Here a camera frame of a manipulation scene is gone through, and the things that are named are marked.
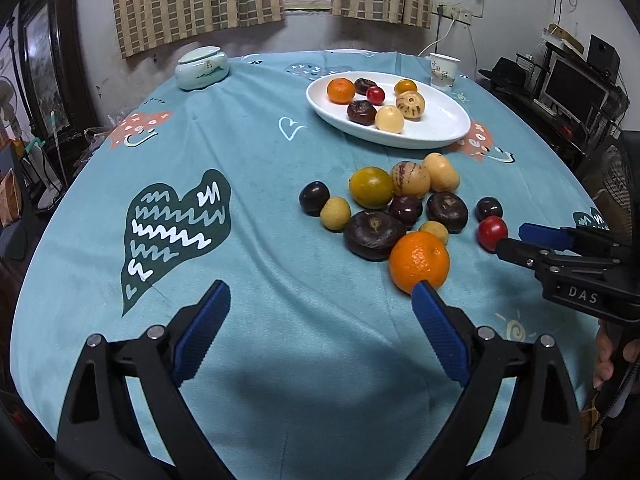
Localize red cherry tomato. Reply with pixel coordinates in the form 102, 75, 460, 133
476, 216, 509, 252
366, 86, 385, 106

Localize dark brown mangosteen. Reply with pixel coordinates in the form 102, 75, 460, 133
426, 192, 469, 234

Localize small orange mandarin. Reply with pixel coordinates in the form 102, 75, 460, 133
388, 231, 450, 295

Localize large dark mangosteen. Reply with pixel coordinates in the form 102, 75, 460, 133
344, 210, 407, 261

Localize striped pepino melon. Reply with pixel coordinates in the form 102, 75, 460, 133
390, 160, 431, 198
396, 91, 425, 120

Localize pale yellow round fruit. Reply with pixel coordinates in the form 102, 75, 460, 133
374, 105, 405, 134

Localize yellow orange small citrus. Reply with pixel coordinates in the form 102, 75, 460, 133
394, 79, 418, 96

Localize dark purple plum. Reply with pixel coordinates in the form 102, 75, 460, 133
354, 78, 376, 96

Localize large orange mandarin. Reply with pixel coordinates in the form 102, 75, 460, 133
326, 78, 356, 105

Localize right hand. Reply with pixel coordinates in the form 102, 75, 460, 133
592, 320, 640, 389

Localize small yellow longan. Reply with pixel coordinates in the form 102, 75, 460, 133
419, 220, 449, 245

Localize tan potato shaped fruit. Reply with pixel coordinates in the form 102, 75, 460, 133
422, 153, 460, 192

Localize computer monitor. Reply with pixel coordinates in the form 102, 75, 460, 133
540, 55, 608, 125

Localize striped pepino melon back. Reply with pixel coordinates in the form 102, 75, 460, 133
390, 160, 431, 198

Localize black hat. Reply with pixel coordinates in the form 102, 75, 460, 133
478, 56, 528, 93

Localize green yellow tangerine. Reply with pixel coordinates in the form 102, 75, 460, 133
349, 167, 394, 210

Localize black speaker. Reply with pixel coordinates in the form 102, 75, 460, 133
587, 35, 620, 84

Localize white oval plate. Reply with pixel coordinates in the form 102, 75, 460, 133
306, 70, 471, 150

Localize white paper cup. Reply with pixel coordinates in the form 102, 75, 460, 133
430, 53, 460, 90

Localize yellow longan left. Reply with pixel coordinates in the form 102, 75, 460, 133
320, 196, 352, 231

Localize teal patterned tablecloth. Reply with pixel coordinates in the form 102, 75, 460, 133
8, 49, 609, 480

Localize white ceramic lidded jar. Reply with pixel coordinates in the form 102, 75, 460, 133
175, 46, 230, 91

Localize dark framed mirror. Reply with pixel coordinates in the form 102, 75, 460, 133
18, 0, 98, 136

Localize white power cable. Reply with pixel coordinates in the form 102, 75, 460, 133
416, 6, 459, 59

